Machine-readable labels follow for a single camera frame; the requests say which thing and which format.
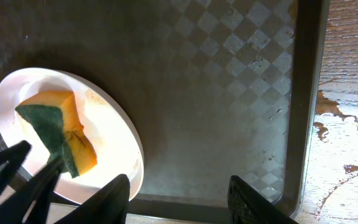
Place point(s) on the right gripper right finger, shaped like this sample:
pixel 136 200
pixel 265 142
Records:
pixel 247 206

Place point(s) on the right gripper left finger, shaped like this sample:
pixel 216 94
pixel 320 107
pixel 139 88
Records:
pixel 109 205

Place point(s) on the green and orange sponge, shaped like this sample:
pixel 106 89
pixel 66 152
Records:
pixel 54 117

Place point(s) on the white plate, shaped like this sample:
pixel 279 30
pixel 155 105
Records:
pixel 114 138

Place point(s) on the brown plastic serving tray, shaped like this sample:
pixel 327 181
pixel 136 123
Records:
pixel 213 88

